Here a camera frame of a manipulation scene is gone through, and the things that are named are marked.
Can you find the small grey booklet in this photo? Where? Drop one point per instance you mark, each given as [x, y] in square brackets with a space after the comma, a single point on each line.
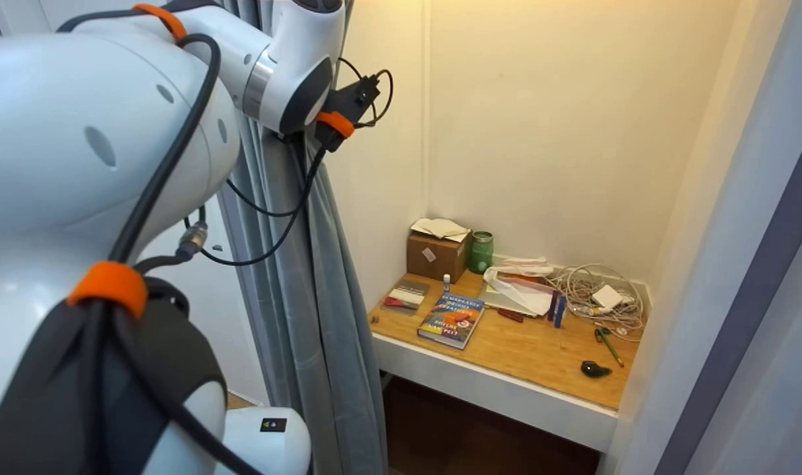
[405, 296]

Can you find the white power adapter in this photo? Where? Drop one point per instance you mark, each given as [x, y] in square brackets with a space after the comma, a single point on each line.
[608, 296]

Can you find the small white bottle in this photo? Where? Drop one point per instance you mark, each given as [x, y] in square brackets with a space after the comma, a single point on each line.
[448, 280]

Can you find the blue pens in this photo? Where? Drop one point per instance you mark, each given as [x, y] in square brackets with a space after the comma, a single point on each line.
[558, 311]

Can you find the grey curtain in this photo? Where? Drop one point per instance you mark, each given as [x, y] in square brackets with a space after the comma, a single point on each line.
[330, 333]

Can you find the small black object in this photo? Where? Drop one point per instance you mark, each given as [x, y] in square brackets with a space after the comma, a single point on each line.
[594, 371]

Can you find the white paper on box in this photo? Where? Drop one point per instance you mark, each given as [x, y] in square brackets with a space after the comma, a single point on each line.
[438, 229]

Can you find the wooden desk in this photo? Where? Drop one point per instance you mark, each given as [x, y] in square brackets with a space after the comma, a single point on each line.
[524, 352]

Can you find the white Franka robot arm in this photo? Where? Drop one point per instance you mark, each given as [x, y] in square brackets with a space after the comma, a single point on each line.
[66, 133]

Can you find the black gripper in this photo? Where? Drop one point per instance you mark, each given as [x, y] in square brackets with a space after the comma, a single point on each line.
[355, 96]

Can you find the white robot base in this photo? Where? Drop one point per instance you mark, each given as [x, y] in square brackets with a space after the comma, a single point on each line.
[269, 440]

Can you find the brown cardboard box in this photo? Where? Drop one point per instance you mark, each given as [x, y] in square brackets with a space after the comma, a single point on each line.
[434, 258]

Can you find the stack of white papers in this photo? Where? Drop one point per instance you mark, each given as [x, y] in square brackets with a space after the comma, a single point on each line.
[519, 288]

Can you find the green can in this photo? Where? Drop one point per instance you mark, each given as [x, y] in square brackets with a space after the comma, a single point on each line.
[481, 253]

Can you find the blue and orange book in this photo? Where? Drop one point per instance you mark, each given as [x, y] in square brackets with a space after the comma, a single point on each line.
[452, 321]

